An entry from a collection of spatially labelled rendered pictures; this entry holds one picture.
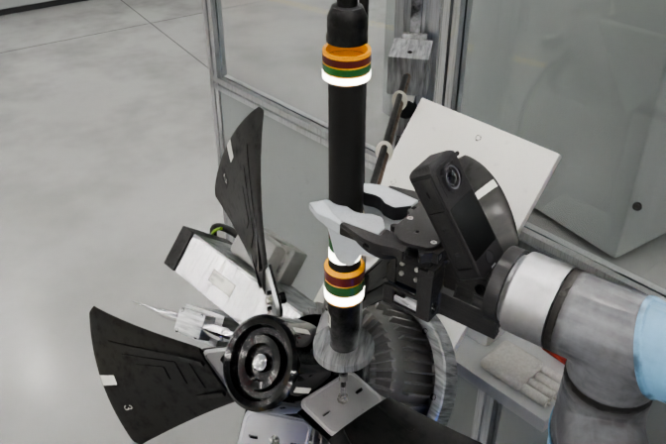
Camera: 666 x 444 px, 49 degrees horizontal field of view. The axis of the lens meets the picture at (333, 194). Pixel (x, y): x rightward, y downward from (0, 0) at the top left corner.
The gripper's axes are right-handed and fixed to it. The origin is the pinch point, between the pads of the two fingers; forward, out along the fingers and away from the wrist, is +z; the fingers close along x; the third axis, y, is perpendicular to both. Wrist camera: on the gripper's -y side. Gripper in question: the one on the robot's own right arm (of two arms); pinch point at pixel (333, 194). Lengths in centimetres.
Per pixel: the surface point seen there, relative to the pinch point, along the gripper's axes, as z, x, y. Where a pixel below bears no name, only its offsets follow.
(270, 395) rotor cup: 5.3, -5.2, 28.4
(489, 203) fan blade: -9.8, 16.9, 6.1
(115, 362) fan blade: 35, -6, 40
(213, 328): 27.2, 6.5, 38.5
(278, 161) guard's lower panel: 83, 87, 66
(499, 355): -3, 49, 60
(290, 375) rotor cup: 3.2, -3.7, 24.7
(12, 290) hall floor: 195, 54, 150
